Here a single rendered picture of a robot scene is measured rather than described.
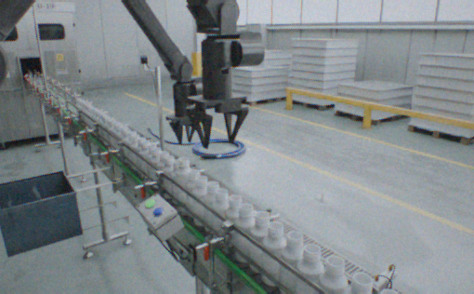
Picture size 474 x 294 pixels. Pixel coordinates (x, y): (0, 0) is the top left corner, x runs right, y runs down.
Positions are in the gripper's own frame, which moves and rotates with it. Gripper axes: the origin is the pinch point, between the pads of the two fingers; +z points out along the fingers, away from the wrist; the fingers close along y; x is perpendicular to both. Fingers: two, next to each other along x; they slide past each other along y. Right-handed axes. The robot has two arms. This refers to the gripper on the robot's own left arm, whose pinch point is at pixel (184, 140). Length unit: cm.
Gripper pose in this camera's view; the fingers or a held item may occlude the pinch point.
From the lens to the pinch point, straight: 117.1
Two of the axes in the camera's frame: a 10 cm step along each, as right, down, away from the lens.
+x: 5.9, 2.5, -7.6
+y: -8.1, 2.0, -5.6
